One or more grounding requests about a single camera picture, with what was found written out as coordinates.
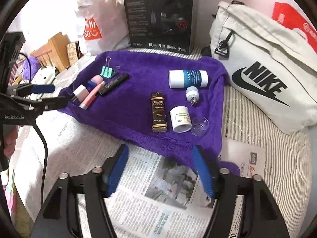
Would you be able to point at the striped bed sheet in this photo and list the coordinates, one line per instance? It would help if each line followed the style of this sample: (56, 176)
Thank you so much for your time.
(252, 142)

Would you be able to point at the black gold Grand Reserve lighter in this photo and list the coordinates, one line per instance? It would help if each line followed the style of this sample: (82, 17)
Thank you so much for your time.
(159, 120)

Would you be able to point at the left hand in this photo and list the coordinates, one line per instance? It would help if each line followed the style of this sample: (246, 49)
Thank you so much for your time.
(10, 142)

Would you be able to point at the black headset box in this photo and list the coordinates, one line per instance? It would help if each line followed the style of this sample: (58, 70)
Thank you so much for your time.
(167, 25)

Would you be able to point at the white green label jar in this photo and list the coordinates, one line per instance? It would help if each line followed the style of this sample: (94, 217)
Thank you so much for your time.
(180, 119)

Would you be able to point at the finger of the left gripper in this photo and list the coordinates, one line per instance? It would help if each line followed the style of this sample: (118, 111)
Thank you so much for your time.
(23, 90)
(34, 108)

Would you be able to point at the purple plush toy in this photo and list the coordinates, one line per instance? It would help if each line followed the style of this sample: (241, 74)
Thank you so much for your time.
(30, 68)

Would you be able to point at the purple towel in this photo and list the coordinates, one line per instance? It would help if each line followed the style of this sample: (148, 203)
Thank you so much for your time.
(126, 113)

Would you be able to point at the white blue cylinder bottle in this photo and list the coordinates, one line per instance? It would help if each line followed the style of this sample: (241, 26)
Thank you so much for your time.
(179, 79)

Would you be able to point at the teal binder clip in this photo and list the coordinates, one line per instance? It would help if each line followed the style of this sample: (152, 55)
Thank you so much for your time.
(107, 71)

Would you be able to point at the brown patterned notebook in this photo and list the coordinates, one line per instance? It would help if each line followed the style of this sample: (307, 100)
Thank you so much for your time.
(74, 53)

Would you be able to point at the red paper bag white handles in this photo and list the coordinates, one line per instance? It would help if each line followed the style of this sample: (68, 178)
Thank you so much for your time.
(290, 18)

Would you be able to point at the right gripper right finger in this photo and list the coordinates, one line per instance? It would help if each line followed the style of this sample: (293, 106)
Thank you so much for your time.
(220, 185)

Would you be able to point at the pink and blue eraser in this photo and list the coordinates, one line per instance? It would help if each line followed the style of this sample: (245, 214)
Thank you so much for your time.
(96, 80)

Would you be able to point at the white spotted pillow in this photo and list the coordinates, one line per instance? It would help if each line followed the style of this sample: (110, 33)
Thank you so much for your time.
(45, 75)

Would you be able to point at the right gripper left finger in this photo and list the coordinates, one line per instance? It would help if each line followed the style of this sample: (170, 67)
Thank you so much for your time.
(99, 184)

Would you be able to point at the wooden bed headboard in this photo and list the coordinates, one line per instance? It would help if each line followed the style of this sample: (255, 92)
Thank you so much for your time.
(54, 52)

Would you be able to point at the clear plastic cap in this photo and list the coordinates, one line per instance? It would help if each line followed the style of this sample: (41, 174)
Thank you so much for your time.
(200, 126)

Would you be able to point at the white Miniso plastic bag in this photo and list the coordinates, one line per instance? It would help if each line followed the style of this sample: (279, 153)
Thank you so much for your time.
(102, 26)

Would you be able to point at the newspaper sheet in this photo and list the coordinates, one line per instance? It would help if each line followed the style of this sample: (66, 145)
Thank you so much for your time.
(156, 197)

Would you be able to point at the white USB charger plug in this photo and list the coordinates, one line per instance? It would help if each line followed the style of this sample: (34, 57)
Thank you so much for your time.
(80, 94)

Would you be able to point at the grey Nike waist bag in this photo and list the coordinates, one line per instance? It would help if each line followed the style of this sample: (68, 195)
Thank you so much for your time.
(271, 65)

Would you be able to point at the black rectangular lighter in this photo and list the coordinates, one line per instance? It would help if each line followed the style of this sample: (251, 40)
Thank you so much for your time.
(121, 78)

